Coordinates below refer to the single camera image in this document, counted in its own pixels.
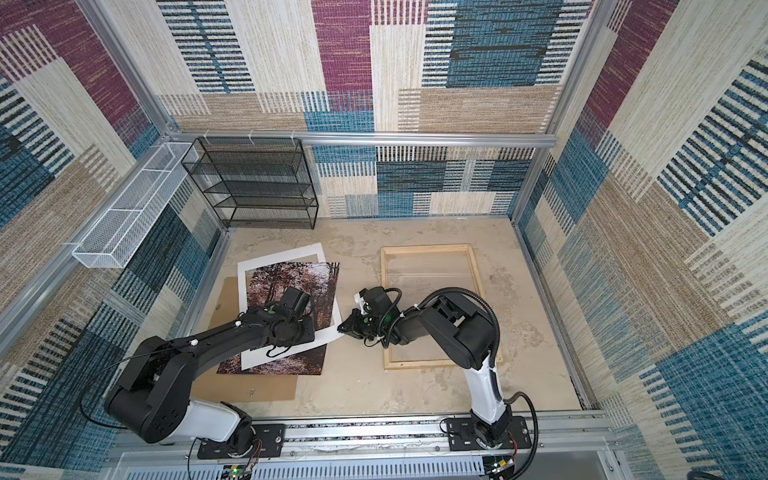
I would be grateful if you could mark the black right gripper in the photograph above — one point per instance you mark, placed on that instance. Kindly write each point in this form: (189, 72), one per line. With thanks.
(352, 322)

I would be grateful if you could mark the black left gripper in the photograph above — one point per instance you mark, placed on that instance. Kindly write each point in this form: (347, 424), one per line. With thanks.
(310, 325)

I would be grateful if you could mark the autumn forest photo print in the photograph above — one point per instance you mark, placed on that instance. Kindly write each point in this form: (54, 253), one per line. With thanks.
(268, 284)

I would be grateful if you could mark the white photo mat board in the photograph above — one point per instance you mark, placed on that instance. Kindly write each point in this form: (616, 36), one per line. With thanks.
(257, 357)

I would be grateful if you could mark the clear acrylic frame pane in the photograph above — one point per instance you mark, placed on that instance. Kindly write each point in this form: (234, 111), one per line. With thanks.
(418, 271)

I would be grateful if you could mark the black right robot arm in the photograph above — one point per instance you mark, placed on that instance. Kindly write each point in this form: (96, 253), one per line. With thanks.
(461, 323)

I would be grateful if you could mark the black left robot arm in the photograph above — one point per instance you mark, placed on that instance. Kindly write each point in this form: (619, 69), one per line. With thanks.
(152, 396)

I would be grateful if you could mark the brown cardboard backing board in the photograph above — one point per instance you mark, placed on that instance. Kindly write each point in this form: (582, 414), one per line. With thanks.
(238, 388)

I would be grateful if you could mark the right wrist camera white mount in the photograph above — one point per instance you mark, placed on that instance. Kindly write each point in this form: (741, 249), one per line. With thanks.
(364, 300)

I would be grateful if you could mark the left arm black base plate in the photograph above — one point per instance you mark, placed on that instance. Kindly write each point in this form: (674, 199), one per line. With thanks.
(270, 439)

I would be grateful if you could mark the black wire mesh shelf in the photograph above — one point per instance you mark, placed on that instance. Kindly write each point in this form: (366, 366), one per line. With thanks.
(254, 183)

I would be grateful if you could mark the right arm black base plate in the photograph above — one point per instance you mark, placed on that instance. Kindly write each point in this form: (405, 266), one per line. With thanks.
(461, 435)

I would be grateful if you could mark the white wire mesh basket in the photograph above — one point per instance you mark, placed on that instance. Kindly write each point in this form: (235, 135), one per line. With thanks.
(114, 239)

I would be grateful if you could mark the aluminium mounting rail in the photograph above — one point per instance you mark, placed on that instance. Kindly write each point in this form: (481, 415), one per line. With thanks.
(566, 445)

